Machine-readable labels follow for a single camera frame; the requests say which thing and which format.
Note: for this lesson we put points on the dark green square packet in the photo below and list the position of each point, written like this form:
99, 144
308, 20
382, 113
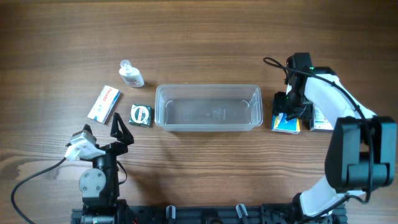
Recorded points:
140, 115

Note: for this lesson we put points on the white sanitizer bottle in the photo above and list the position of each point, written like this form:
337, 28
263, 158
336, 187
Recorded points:
130, 74

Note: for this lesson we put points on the clear plastic container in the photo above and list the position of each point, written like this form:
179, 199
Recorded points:
208, 108

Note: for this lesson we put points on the blue yellow VapoDrops box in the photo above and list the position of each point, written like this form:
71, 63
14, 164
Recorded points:
281, 124

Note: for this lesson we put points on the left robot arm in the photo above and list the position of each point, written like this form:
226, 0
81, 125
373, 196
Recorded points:
100, 184

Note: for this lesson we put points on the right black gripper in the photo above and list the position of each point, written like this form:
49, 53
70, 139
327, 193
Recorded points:
278, 106

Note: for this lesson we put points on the white Panadol box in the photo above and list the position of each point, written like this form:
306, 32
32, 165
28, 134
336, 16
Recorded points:
104, 104

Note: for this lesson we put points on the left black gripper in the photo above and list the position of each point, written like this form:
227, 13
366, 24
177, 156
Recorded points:
106, 148

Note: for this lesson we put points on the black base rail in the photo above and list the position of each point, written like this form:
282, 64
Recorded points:
261, 214

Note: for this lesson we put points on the white plaster box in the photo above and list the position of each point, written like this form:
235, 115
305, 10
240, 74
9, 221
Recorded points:
319, 122

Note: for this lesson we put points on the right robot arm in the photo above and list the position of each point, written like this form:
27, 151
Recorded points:
361, 157

